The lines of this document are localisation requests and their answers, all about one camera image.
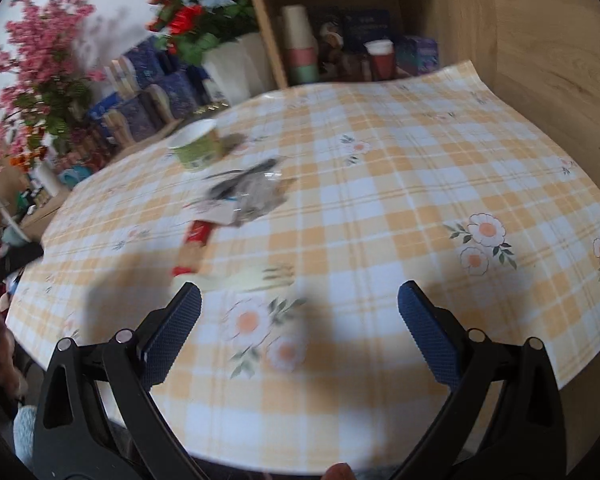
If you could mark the cream plastic fork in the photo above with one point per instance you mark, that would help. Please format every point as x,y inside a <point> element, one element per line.
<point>250,279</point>

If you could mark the red snack stick packet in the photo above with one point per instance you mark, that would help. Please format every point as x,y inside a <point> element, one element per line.
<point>191,253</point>

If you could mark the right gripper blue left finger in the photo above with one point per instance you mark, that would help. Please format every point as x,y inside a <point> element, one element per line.
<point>164,331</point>

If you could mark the pink blossom plant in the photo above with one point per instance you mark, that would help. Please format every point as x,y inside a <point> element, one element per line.
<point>44,108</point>

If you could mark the left fluffy blue slipper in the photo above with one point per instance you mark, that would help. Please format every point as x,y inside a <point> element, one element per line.
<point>23,432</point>

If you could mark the clear plastic wrapper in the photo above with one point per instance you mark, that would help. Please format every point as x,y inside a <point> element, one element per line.
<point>240,196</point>

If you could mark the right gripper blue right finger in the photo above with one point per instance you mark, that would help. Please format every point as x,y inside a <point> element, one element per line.
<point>433,332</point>

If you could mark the green paper cup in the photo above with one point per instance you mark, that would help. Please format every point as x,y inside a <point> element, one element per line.
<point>198,145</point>

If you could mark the white faceted vase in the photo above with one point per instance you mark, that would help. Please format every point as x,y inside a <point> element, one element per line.
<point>240,68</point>

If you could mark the yellow plaid floral tablecloth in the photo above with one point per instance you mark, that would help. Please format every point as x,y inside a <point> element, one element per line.
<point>108,261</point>

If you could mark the red rose bouquet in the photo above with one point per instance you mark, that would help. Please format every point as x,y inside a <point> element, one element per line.
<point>188,29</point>

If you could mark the red paper cup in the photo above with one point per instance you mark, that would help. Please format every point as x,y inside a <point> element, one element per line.
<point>382,61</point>

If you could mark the stacked pastel cups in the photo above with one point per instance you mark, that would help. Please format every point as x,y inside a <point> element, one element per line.
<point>300,45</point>

